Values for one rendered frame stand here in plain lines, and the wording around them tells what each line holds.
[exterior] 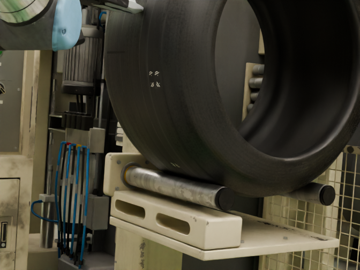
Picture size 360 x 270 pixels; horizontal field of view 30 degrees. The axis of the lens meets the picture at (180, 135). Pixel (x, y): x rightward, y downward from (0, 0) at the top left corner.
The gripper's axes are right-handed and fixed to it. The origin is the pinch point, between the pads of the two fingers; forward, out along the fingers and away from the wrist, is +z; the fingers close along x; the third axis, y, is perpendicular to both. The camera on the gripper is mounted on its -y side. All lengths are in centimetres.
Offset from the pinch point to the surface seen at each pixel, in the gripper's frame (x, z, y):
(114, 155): 22.8, 14.1, -27.8
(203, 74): -12.1, 8.9, -10.0
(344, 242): 43, 121, -47
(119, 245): 35, 27, -50
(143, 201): 10.1, 15.5, -36.1
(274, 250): -12, 34, -41
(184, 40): -10.7, 4.4, -4.7
